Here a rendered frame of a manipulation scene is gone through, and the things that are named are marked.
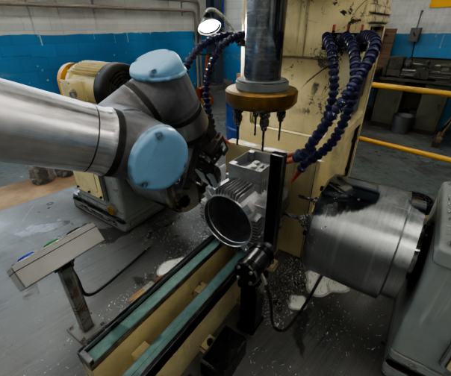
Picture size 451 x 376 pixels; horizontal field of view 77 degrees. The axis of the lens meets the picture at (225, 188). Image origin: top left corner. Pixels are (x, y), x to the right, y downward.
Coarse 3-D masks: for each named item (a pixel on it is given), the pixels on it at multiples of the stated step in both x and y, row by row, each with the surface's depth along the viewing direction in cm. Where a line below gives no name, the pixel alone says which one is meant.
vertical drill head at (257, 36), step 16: (256, 0) 59; (272, 0) 58; (256, 16) 60; (272, 16) 60; (256, 32) 62; (272, 32) 61; (256, 48) 63; (272, 48) 63; (256, 64) 65; (272, 64) 64; (240, 80) 68; (256, 80) 66; (272, 80) 66; (240, 96) 65; (256, 96) 64; (272, 96) 64; (288, 96) 65; (240, 112) 71; (256, 112) 66; (272, 112) 66
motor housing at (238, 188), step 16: (224, 192) 72; (240, 192) 72; (256, 192) 76; (288, 192) 84; (208, 208) 81; (224, 208) 87; (240, 208) 92; (208, 224) 81; (224, 224) 85; (240, 224) 87; (256, 224) 71; (224, 240) 81; (240, 240) 80; (256, 240) 73
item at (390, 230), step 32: (352, 192) 61; (384, 192) 60; (320, 224) 60; (352, 224) 57; (384, 224) 55; (416, 224) 55; (320, 256) 61; (352, 256) 57; (384, 256) 54; (416, 256) 57; (352, 288) 63; (384, 288) 58
